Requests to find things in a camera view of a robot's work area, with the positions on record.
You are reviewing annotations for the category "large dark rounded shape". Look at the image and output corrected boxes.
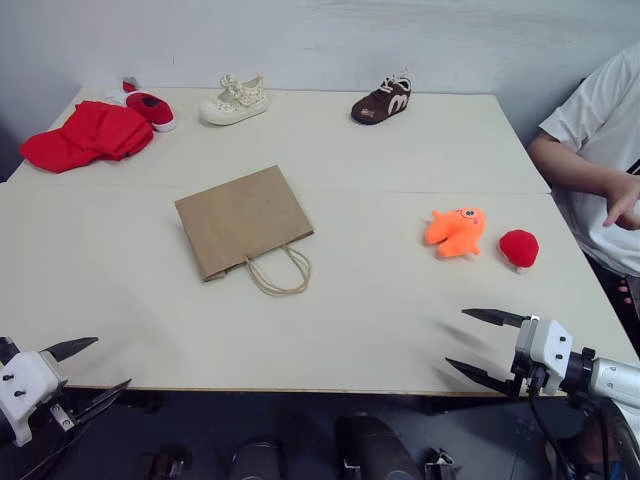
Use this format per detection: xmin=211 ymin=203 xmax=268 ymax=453
xmin=333 ymin=413 xmax=427 ymax=480

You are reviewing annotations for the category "bystander's bare hand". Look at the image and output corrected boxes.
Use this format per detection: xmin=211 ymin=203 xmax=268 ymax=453
xmin=602 ymin=175 xmax=640 ymax=232

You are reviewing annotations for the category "orange plush fish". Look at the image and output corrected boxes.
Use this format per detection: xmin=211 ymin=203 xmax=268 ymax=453
xmin=424 ymin=207 xmax=487 ymax=260

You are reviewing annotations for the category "brown paper bag with handles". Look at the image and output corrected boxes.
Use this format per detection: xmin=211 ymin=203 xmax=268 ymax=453
xmin=174 ymin=165 xmax=315 ymax=297

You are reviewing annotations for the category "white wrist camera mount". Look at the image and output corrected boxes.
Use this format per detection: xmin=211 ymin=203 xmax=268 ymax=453
xmin=0 ymin=350 xmax=69 ymax=448
xmin=514 ymin=318 xmax=574 ymax=397

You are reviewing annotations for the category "brown baby shoe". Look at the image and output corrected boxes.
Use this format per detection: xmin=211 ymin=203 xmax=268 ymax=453
xmin=350 ymin=72 xmax=415 ymax=126

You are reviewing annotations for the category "cream baby shoe with bow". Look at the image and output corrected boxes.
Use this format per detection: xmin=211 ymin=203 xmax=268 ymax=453
xmin=198 ymin=73 xmax=270 ymax=127

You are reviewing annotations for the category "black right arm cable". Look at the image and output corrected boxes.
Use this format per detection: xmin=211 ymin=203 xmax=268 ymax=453
xmin=527 ymin=367 xmax=576 ymax=480

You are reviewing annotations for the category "red plush ball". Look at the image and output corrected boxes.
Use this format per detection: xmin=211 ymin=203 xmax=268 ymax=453
xmin=498 ymin=229 xmax=541 ymax=276

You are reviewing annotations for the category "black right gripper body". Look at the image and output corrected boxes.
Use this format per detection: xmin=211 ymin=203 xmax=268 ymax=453
xmin=509 ymin=315 xmax=547 ymax=399

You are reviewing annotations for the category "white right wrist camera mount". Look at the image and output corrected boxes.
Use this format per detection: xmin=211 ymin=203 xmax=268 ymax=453
xmin=514 ymin=318 xmax=574 ymax=397

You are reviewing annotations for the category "red cloth garment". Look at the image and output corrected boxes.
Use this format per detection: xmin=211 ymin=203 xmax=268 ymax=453
xmin=19 ymin=100 xmax=155 ymax=175

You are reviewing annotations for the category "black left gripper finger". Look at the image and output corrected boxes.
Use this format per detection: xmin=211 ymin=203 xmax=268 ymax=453
xmin=41 ymin=336 xmax=100 ymax=364
xmin=73 ymin=378 xmax=133 ymax=427

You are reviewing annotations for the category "person in white shirt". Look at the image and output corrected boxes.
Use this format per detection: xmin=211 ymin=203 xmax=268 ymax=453
xmin=538 ymin=42 xmax=640 ymax=278

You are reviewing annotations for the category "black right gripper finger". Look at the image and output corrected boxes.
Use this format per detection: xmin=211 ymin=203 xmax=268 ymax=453
xmin=461 ymin=308 xmax=532 ymax=329
xmin=444 ymin=356 xmax=521 ymax=398

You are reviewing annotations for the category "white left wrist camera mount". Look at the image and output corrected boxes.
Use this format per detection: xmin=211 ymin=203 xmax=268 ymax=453
xmin=0 ymin=350 xmax=69 ymax=448

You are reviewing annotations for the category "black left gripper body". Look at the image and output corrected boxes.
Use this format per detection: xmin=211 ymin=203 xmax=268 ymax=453
xmin=29 ymin=383 xmax=85 ymax=447

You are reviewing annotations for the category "red and white baby shoe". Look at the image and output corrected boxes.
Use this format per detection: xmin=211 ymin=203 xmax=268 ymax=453
xmin=103 ymin=76 xmax=142 ymax=106

